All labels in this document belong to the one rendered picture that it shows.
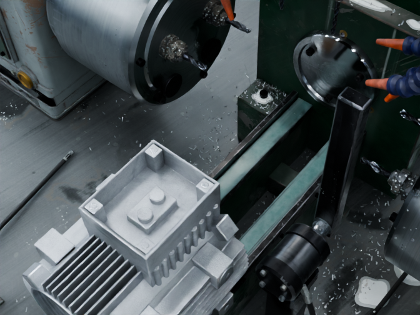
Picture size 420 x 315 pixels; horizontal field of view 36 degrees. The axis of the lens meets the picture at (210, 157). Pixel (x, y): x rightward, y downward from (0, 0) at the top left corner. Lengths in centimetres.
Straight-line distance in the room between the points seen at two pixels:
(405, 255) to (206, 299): 24
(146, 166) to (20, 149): 50
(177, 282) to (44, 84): 57
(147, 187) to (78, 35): 34
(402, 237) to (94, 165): 60
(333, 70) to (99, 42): 35
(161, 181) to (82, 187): 42
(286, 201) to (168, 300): 31
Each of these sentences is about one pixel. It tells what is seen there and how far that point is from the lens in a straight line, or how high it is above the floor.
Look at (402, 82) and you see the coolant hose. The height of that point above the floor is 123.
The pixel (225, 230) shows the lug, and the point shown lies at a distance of 74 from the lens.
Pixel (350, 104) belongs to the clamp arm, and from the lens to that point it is 65.
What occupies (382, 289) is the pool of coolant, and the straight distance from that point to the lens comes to 105.
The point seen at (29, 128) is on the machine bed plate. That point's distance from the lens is 126.
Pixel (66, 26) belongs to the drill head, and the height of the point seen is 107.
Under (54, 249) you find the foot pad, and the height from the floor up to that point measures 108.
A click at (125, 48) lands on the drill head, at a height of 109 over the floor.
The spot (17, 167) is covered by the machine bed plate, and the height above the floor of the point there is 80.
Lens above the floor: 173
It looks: 53 degrees down
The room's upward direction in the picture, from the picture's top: 3 degrees counter-clockwise
